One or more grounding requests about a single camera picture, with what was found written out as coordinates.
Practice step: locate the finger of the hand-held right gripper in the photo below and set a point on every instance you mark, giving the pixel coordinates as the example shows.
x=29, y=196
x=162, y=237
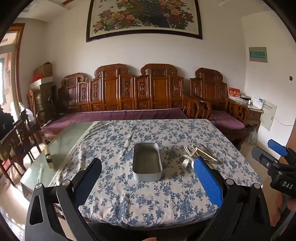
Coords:
x=277, y=146
x=262, y=155

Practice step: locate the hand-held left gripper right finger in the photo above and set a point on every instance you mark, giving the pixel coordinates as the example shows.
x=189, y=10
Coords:
x=207, y=180

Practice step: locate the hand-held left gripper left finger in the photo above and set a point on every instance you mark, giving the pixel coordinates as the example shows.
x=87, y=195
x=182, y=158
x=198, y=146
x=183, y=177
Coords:
x=89, y=178

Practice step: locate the brown wooden chopstick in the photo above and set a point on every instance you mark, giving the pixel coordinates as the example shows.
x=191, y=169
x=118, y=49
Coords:
x=209, y=155

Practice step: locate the pale chopstick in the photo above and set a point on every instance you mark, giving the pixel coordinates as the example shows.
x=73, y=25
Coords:
x=204, y=153
x=201, y=149

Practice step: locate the metal fork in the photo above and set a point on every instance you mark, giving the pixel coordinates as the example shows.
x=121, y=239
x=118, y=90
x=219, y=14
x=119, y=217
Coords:
x=185, y=163
x=187, y=151

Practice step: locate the metal tin box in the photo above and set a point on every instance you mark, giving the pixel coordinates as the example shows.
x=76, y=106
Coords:
x=146, y=162

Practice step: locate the person's right hand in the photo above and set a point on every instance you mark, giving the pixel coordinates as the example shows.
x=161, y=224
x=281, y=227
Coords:
x=292, y=205

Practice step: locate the grey plastic bag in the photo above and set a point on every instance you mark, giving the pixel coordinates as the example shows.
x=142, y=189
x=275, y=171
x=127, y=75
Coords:
x=251, y=135

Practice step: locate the wooden side table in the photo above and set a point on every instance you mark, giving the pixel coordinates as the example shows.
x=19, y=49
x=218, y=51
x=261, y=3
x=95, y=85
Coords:
x=254, y=115

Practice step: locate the blue floral tablecloth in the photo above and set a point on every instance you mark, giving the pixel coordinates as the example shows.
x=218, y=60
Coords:
x=115, y=148

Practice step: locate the wooden block with black band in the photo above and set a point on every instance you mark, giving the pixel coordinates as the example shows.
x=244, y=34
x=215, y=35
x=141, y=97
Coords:
x=49, y=157

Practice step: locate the white telephone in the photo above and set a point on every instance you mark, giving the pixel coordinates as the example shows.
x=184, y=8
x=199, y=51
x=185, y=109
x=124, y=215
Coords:
x=258, y=103

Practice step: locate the purple armchair cushion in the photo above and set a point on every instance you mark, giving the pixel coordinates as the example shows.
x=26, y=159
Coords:
x=226, y=120

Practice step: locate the purple sofa cushion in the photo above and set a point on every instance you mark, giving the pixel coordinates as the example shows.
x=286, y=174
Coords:
x=104, y=117

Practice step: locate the carved wooden armchair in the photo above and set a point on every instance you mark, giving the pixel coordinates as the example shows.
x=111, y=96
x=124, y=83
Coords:
x=208, y=88

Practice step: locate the carved wooden sofa bench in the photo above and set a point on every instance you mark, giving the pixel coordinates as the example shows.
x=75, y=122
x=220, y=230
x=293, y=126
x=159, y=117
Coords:
x=111, y=92

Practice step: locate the dark cabinet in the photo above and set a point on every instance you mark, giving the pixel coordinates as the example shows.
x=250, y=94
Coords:
x=47, y=99

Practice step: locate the white plastic bag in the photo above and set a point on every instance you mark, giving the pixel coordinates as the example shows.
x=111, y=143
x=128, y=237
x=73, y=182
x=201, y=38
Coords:
x=26, y=112

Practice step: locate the dark cloth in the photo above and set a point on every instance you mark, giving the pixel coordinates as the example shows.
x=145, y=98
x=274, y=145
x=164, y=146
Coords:
x=5, y=122

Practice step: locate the flat white box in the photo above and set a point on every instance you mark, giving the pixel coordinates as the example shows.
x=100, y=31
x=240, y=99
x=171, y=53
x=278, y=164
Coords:
x=41, y=83

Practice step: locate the red decoration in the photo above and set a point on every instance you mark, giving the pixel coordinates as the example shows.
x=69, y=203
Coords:
x=37, y=77

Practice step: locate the cardboard box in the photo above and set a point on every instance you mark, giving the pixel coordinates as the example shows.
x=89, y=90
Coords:
x=44, y=69

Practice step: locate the framed floral painting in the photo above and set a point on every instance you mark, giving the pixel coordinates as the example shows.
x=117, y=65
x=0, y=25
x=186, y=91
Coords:
x=143, y=18

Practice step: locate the white wall panel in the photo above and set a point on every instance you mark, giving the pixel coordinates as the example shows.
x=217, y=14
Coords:
x=268, y=115

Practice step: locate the green wall sign panel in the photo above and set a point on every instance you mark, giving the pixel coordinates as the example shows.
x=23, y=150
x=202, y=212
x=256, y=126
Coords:
x=257, y=54

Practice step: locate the wooden door frame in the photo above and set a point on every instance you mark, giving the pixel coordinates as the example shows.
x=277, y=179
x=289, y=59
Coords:
x=19, y=69

